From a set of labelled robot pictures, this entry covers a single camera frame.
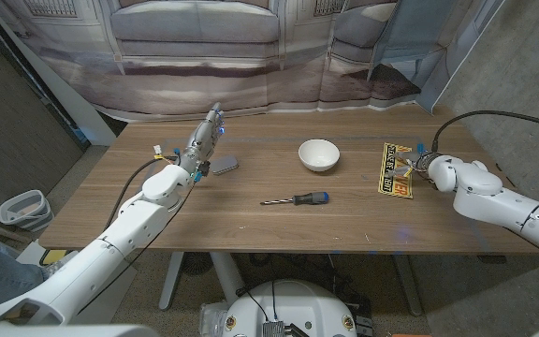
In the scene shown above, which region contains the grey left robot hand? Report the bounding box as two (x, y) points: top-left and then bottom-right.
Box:
(178, 101), (226, 182)

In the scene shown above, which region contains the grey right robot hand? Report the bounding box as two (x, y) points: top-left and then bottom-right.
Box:
(386, 142), (434, 179)

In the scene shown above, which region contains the yellow snack packet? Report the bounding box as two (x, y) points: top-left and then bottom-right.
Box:
(377, 141), (415, 200)

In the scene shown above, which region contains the white ceramic bowl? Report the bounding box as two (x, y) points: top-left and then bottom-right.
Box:
(298, 139), (342, 173)

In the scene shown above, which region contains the printed sofa room backdrop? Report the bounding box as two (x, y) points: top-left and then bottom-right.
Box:
(0, 0), (507, 124)

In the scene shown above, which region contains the white table leg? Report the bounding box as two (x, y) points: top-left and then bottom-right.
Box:
(209, 251), (247, 305)
(393, 255), (424, 317)
(158, 251), (185, 312)

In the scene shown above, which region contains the clear plastic container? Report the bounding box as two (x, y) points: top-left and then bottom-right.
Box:
(198, 301), (231, 337)

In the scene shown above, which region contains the grey yellow sneaker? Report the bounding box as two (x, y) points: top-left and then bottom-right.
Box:
(38, 249), (77, 277)

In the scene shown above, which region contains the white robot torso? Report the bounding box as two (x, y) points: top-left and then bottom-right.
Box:
(221, 279), (358, 337)

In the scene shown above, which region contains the grey white floor basket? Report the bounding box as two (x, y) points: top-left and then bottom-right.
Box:
(0, 189), (55, 233)

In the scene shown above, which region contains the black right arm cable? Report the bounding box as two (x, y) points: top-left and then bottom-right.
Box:
(430, 110), (539, 154)

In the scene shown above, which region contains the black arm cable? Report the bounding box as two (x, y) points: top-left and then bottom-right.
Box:
(430, 110), (539, 154)
(104, 154), (182, 233)

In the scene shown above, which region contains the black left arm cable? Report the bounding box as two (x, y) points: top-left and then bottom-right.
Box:
(104, 154), (182, 233)

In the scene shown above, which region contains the black blue handled screwdriver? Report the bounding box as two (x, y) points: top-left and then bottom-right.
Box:
(259, 191), (330, 207)

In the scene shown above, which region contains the white backdrop stand post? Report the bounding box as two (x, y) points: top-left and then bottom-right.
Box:
(0, 0), (117, 146)

